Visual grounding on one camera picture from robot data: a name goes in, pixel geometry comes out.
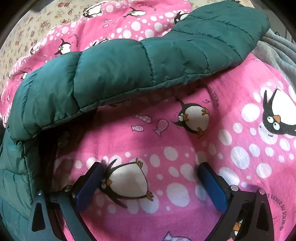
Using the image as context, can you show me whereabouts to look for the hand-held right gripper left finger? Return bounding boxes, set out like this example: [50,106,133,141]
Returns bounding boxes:
[26,162,104,241]

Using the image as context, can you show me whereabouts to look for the grey garment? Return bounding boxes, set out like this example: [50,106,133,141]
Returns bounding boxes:
[251,29,296,91]

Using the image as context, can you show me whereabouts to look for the pink penguin print blanket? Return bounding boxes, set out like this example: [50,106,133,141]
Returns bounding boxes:
[0,0,296,241]

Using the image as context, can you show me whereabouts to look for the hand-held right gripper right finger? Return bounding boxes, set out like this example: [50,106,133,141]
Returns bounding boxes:
[197,162,277,241]

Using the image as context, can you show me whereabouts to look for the floral bed sheet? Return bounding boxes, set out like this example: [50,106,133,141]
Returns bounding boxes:
[0,0,100,91]

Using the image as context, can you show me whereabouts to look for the dark green puffer jacket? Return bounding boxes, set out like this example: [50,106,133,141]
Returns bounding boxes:
[0,0,271,241]

